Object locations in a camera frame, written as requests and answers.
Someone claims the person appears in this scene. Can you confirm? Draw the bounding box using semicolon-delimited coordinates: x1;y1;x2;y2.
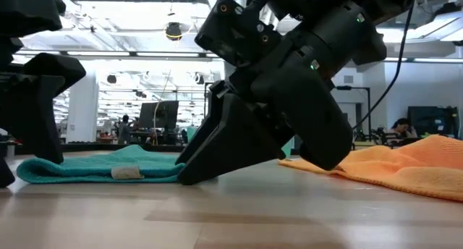
117;114;133;145
386;117;419;138

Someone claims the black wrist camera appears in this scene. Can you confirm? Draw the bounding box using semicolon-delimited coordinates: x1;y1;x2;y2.
194;0;283;68
22;52;88;98

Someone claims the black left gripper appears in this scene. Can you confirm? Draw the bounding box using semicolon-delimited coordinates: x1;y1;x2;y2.
0;35;65;165

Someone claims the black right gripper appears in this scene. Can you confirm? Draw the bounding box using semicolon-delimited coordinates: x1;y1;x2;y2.
175;42;354;187

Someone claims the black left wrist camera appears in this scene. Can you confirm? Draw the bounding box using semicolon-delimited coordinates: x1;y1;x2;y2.
22;52;88;98

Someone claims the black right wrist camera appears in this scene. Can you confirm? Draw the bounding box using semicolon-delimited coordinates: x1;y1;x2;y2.
194;0;283;68

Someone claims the orange microfiber towel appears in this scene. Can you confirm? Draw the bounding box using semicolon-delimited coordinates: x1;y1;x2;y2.
278;134;463;203

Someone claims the teal microfiber towel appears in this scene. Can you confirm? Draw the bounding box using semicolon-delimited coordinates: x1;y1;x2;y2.
16;144;187;185

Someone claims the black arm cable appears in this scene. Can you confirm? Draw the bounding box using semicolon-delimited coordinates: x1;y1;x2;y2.
352;0;416;131

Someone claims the black computer monitor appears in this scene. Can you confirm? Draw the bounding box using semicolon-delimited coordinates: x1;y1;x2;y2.
139;100;180;131
407;106;460;138

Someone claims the black ceiling dome camera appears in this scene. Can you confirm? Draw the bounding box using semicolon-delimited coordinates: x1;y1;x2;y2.
165;21;183;42

